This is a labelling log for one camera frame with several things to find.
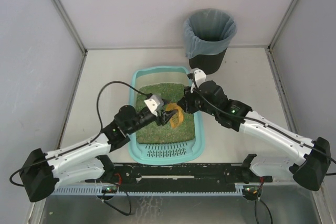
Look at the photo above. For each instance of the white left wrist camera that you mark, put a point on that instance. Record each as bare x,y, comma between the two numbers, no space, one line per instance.
154,103

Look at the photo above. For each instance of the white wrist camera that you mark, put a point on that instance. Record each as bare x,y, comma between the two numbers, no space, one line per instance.
197,76
154,103

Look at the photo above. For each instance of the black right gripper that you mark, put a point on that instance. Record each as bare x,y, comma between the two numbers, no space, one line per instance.
187,102

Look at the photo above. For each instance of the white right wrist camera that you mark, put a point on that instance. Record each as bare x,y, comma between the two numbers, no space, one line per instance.
197,76

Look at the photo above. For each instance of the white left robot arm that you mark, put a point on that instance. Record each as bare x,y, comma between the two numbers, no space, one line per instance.
42,173

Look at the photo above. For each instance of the yellow slotted litter scoop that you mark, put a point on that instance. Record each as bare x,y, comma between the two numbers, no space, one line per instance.
177,119

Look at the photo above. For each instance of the white slotted cable duct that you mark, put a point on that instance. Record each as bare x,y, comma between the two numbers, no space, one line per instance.
158,188

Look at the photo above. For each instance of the green cat litter pellets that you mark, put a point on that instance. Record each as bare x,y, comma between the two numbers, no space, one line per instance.
154,134

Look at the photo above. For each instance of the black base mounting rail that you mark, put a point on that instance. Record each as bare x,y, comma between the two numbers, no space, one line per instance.
131,173

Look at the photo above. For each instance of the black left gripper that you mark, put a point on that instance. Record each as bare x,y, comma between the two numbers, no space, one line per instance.
160,116

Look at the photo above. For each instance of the blue trash bag liner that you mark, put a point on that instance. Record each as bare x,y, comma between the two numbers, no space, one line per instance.
208,32

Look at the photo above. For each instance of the black trash bin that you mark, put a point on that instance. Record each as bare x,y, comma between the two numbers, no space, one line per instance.
208,63

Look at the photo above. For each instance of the teal plastic litter box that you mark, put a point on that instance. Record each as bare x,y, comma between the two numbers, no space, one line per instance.
171,153

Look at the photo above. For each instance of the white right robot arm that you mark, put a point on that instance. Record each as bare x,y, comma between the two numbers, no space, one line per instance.
309,159

